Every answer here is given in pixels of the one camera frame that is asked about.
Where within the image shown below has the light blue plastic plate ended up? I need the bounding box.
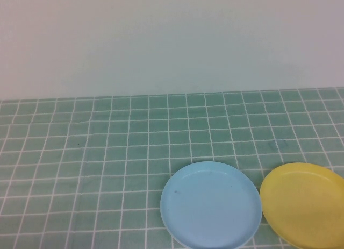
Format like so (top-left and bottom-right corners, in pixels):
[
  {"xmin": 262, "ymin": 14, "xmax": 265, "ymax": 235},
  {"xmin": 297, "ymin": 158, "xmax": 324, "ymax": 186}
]
[{"xmin": 160, "ymin": 161, "xmax": 263, "ymax": 249}]

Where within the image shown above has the yellow plastic plate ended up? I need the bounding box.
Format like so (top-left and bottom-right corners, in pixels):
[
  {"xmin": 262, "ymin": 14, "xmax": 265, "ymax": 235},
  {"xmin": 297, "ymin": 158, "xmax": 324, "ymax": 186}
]
[{"xmin": 259, "ymin": 162, "xmax": 344, "ymax": 248}]

